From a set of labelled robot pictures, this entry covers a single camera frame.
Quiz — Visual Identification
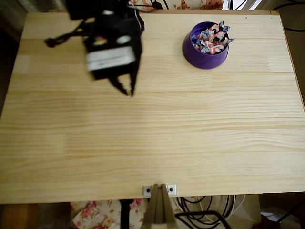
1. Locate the purple bowl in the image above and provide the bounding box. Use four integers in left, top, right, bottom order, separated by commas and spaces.
182, 21, 230, 70

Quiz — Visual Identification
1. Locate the black pole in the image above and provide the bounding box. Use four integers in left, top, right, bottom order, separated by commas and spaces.
119, 199, 134, 229

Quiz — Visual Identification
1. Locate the black camera box with label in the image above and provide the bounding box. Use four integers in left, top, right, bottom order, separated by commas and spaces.
83, 34, 138, 81

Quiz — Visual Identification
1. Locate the black camera cable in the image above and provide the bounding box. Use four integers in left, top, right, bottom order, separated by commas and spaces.
44, 19, 96, 48

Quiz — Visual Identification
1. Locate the silver metal bracket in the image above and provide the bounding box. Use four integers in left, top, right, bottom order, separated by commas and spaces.
142, 184, 177, 196

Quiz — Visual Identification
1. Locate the tan camera stand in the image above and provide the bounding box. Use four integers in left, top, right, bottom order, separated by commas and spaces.
142, 183, 178, 229

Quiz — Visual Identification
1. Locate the white cable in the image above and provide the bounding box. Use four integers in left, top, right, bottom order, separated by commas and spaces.
223, 194, 246, 219

